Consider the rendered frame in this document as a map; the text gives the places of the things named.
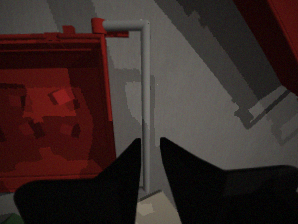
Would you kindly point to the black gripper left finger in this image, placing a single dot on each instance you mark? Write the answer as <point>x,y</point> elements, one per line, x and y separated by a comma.
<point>110,196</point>

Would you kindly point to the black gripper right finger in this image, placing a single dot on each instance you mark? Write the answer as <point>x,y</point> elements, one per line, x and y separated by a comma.
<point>202,192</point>

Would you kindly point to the beige flat square tile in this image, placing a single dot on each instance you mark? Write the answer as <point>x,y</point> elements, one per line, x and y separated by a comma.
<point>156,209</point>

